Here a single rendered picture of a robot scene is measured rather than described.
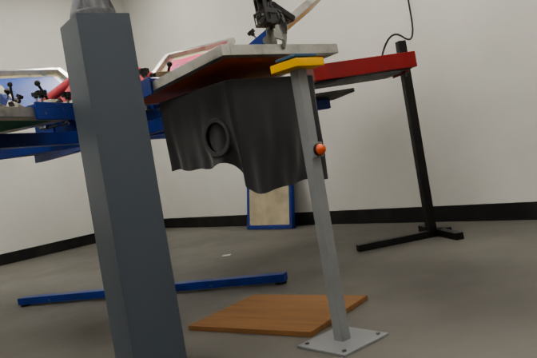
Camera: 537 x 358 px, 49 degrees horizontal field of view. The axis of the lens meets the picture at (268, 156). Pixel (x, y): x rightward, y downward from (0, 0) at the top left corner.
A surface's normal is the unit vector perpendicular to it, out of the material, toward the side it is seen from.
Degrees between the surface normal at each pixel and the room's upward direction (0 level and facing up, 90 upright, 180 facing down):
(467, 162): 90
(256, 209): 79
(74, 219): 90
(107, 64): 90
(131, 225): 90
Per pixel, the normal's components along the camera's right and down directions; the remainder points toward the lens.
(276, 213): -0.77, -0.06
